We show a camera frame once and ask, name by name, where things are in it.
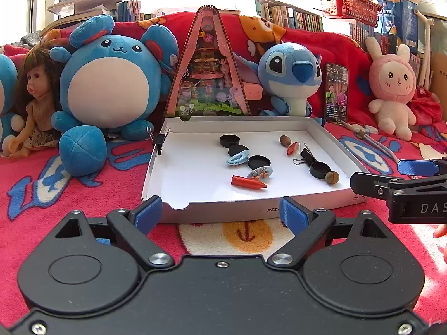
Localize plain blue hair clip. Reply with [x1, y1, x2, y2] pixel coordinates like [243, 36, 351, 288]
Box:
[226, 152, 249, 166]

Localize red cloth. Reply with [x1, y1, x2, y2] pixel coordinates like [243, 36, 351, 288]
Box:
[408, 87, 442, 126]

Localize orange crayon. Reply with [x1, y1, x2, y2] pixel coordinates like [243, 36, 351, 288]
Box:
[231, 175, 268, 190]

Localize brown haired doll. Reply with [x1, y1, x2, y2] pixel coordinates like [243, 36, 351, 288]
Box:
[9, 44, 67, 161]

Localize grey charging cable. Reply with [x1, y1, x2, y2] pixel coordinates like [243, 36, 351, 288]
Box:
[343, 121, 403, 164]

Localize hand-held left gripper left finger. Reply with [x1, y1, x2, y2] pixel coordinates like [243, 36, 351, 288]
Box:
[56, 195, 175, 270]

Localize brown cardboard carton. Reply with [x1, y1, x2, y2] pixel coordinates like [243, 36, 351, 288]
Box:
[428, 51, 447, 98]

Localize blue hair clip with bears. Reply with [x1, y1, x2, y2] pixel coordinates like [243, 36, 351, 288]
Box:
[247, 167, 274, 181]

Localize blue paper bags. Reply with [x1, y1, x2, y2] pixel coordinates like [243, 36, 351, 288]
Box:
[372, 0, 419, 56]

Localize white pipe rack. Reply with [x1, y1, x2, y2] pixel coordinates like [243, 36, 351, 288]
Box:
[415, 7, 435, 88]

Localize small group of blue books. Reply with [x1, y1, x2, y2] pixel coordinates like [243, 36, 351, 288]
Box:
[115, 0, 142, 22]

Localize black binder clip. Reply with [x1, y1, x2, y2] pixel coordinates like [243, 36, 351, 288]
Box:
[293, 143, 317, 166]

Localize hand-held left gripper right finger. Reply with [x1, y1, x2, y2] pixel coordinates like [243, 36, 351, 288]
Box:
[267, 195, 392, 269]

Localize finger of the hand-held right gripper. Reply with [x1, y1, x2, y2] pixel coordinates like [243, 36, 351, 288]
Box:
[397, 159, 447, 177]
[350, 172, 396, 201]

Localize small pink box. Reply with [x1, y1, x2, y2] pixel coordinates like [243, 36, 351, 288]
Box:
[242, 82, 263, 100]

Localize pink triangular toy house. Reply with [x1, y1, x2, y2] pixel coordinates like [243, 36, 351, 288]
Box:
[164, 5, 252, 117]

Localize stack of papers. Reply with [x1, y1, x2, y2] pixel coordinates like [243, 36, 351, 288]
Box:
[47, 0, 123, 20]

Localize person's right hand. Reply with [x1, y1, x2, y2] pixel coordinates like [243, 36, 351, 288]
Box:
[433, 223, 447, 264]

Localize pink bunny plush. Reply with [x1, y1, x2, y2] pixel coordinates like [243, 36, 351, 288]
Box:
[365, 36, 418, 141]

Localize red plastic basket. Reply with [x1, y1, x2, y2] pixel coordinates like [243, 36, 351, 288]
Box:
[318, 0, 383, 19]

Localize black smartphone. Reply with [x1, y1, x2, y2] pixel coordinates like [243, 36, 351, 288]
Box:
[325, 63, 349, 123]

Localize row of books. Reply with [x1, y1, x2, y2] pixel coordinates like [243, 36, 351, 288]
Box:
[253, 0, 395, 56]

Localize blue alien plush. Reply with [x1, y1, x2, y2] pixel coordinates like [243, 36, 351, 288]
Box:
[234, 42, 324, 126]

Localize blue cat plush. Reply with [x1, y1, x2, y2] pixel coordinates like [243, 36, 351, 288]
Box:
[0, 54, 25, 154]

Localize binder clip on box edge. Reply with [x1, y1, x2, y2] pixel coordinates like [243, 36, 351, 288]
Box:
[147, 126, 172, 156]

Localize white cardboard box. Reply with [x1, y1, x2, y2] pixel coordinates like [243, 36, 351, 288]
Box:
[141, 115, 371, 224]

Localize round blue mouse plush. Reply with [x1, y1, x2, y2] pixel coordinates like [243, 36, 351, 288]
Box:
[50, 15, 179, 177]

